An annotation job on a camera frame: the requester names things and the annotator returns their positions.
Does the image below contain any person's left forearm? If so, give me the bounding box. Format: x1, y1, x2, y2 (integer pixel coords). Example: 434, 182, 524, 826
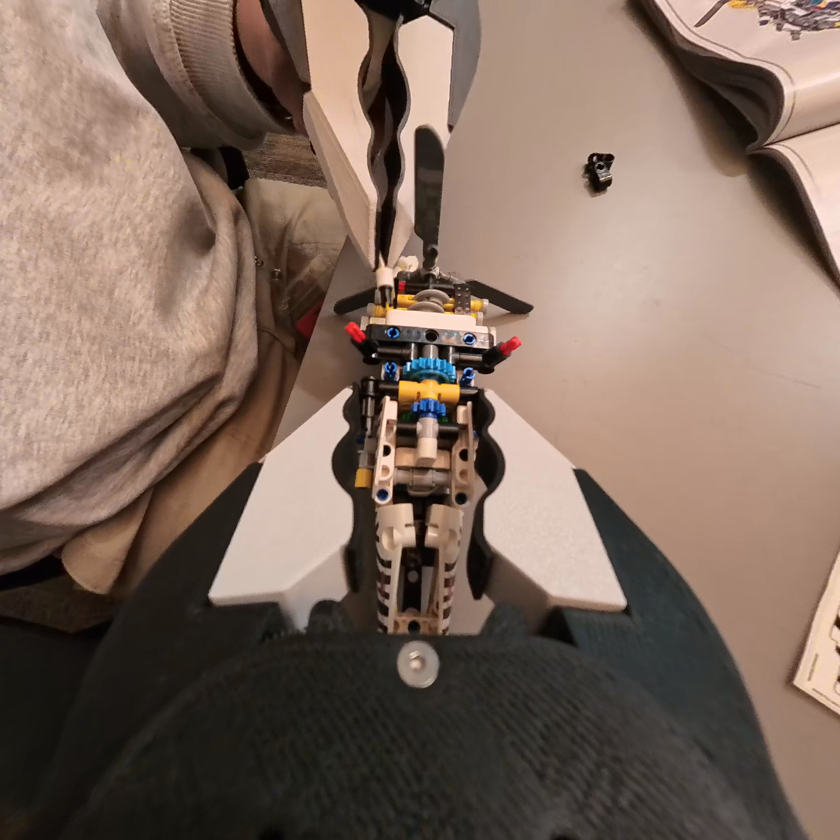
0, 0, 309, 573

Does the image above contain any open lego instruction booklet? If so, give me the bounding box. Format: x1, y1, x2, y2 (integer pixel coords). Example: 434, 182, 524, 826
633, 0, 840, 290

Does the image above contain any person's left hand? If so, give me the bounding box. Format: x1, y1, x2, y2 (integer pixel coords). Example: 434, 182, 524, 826
235, 0, 311, 137

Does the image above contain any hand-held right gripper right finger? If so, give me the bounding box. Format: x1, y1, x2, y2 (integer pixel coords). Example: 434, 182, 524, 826
469, 388, 629, 627

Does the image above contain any lego plane model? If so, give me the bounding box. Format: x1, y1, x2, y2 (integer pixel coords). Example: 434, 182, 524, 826
333, 126, 534, 636

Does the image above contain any zebra striped sticker sheet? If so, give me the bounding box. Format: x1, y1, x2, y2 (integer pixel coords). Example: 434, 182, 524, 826
791, 554, 840, 715

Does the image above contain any brown striped fabric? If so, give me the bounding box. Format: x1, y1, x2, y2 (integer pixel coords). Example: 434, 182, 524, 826
244, 131, 327, 191

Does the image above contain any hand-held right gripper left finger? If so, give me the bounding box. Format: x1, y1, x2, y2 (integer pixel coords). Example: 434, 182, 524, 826
207, 386, 358, 632

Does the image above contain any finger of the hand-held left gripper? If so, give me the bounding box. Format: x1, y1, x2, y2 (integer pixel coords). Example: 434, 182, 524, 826
381, 0, 484, 270
301, 0, 396, 271

